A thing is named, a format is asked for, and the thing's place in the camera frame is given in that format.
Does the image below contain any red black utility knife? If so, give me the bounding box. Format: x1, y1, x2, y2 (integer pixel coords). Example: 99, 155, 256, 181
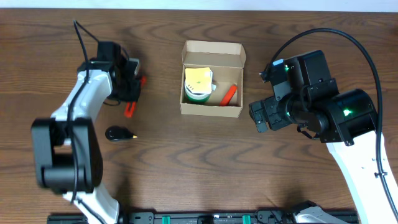
124, 76, 147, 118

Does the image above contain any green tape roll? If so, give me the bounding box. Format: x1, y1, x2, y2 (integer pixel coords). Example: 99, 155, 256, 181
185, 91, 210, 104

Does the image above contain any white tape roll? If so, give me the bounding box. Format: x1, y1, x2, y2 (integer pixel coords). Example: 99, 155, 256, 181
184, 81, 216, 98

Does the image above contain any red blade case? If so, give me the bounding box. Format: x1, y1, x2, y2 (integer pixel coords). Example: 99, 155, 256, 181
220, 85, 238, 106

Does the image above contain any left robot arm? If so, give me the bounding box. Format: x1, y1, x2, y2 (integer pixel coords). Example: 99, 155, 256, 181
31, 41, 146, 223

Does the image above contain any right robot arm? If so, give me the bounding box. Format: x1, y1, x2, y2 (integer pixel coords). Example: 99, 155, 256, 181
249, 50, 397, 223

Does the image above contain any black teardrop-shaped object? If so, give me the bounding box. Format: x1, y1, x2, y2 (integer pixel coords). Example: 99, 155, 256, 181
105, 126, 137, 141

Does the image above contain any open cardboard box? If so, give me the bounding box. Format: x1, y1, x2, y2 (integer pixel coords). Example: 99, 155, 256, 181
180, 40, 246, 118

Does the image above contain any black mounting rail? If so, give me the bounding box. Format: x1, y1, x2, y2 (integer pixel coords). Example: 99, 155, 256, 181
47, 210, 359, 224

